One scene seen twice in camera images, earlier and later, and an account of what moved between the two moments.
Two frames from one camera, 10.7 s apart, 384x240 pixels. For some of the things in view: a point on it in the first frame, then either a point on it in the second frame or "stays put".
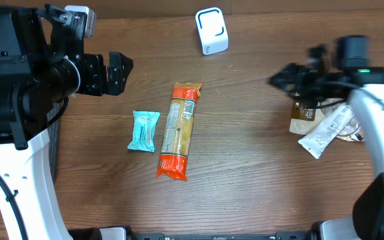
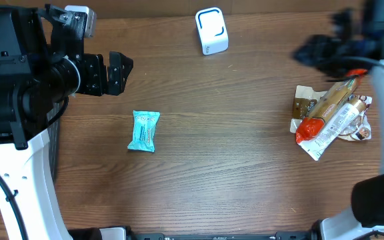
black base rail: (285, 235) stays put
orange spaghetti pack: (173, 159) -> (335, 98)
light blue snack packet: (143, 131) stays put
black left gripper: (98, 83) stays put
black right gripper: (291, 73) -> (309, 54)
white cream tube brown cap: (316, 141) stays put
